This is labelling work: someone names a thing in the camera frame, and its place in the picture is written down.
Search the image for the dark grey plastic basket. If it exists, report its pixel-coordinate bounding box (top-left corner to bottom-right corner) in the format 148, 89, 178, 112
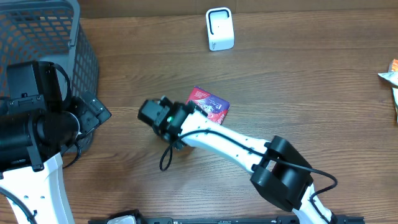
1, 1, 104, 152

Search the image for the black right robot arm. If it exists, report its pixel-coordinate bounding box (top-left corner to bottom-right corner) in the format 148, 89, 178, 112
137, 96, 338, 223

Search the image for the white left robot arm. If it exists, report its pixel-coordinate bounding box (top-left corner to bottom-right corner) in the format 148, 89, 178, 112
1, 60, 111, 223

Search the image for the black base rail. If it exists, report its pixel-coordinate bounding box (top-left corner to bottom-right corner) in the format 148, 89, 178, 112
88, 210, 366, 224

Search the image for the yellow snack bag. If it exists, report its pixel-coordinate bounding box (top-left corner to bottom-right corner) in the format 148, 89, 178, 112
392, 88, 398, 119

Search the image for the purple red snack pack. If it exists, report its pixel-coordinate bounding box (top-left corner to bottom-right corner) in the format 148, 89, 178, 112
186, 86, 230, 124

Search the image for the white barcode scanner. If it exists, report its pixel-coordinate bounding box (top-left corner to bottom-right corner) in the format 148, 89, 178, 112
205, 7, 234, 51

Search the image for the white tube gold cap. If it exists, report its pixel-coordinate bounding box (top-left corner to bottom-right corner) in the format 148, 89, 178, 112
378, 72, 398, 86

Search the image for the orange small snack pack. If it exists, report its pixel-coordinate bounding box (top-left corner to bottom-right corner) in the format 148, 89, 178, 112
388, 59, 398, 72

